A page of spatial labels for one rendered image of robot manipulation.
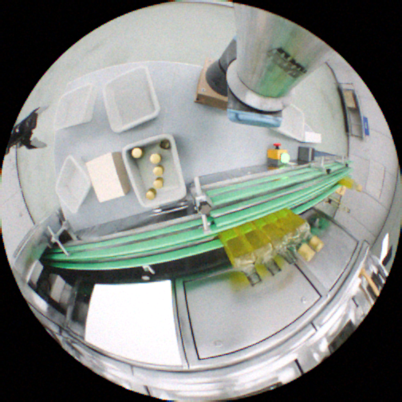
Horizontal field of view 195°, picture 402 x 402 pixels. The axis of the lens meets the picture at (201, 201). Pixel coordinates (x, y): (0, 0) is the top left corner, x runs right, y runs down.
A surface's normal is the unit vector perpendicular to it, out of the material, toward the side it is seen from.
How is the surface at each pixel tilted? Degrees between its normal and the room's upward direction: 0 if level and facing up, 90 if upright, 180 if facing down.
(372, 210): 90
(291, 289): 90
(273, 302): 90
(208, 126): 0
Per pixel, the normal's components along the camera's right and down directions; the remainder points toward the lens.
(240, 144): 0.21, 0.42
